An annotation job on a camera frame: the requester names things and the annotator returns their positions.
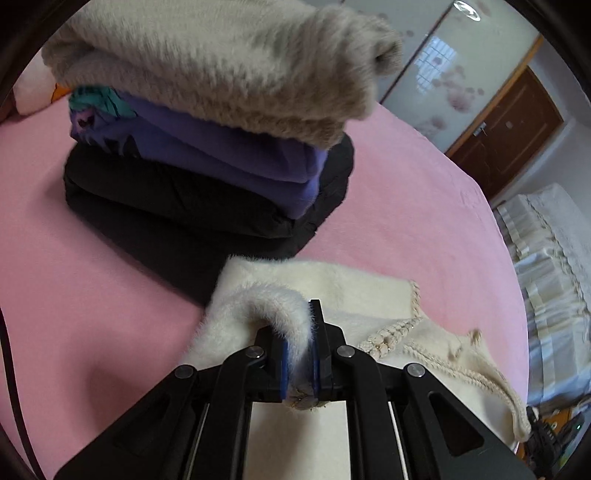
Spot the cream fuzzy cardigan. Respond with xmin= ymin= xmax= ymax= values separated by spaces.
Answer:
xmin=180 ymin=255 xmax=533 ymax=480

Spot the black folded garment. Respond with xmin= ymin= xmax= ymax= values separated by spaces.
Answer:
xmin=63 ymin=137 xmax=355 ymax=306

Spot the pink bed blanket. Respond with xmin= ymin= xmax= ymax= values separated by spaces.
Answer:
xmin=1 ymin=101 xmax=529 ymax=477

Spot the purple folded garment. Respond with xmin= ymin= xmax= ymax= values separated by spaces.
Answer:
xmin=68 ymin=86 xmax=328 ymax=219

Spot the brown wooden door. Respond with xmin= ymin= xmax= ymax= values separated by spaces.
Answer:
xmin=448 ymin=68 xmax=564 ymax=200

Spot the beige knit sweater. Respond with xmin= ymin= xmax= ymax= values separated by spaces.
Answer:
xmin=42 ymin=1 xmax=403 ymax=149

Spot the floral sliding wardrobe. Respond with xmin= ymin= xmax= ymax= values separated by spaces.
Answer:
xmin=303 ymin=0 xmax=545 ymax=154

